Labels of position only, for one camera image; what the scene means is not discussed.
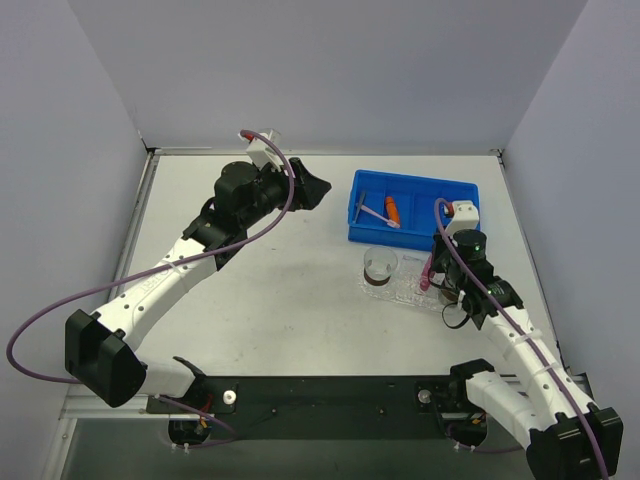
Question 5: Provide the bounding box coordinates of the pink toothpaste tube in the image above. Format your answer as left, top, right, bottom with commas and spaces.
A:
419, 254, 433, 292

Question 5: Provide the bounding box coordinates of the blue tinted cup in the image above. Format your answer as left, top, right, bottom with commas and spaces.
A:
440, 279, 466, 309

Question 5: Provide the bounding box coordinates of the clear textured acrylic stand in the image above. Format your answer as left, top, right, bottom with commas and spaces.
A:
395, 255, 440, 309

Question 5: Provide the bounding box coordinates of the clear cup brown band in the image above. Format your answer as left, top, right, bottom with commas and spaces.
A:
363, 246, 398, 287

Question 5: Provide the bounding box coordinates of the orange toothpaste tube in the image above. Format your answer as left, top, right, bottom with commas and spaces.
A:
385, 196, 401, 224

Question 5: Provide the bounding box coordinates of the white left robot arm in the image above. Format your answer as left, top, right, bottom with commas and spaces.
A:
65, 158, 331, 412

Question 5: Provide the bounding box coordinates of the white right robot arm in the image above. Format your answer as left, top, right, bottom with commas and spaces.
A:
431, 229, 624, 479

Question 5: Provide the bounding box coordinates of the clear textured oval tray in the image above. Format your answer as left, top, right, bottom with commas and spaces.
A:
359, 255, 452, 313

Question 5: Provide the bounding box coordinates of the grey toothbrush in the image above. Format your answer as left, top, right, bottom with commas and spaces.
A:
352, 191, 366, 224

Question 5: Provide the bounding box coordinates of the pink toothbrush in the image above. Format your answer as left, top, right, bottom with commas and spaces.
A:
361, 205, 400, 229

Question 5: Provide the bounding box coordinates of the blue plastic divided bin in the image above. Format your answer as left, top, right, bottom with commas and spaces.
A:
347, 170, 480, 252

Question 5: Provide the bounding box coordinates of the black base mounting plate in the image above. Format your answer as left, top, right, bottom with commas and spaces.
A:
146, 375, 488, 446

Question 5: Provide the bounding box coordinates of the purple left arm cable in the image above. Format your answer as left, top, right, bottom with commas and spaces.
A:
5, 128, 296, 449

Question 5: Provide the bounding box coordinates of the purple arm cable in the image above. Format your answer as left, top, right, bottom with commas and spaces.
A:
432, 197, 609, 480
5, 128, 296, 449

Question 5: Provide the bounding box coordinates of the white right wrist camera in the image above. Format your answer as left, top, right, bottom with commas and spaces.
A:
444, 200, 480, 236

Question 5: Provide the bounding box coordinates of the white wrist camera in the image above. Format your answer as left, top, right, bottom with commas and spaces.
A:
242, 128, 281, 172
444, 200, 480, 236

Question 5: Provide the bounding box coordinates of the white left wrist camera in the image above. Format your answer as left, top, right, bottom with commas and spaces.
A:
242, 128, 281, 172

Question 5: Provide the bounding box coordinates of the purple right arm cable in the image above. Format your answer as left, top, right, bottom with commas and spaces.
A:
432, 197, 609, 480

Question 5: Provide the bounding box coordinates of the aluminium frame rail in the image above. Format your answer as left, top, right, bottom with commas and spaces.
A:
59, 393, 148, 420

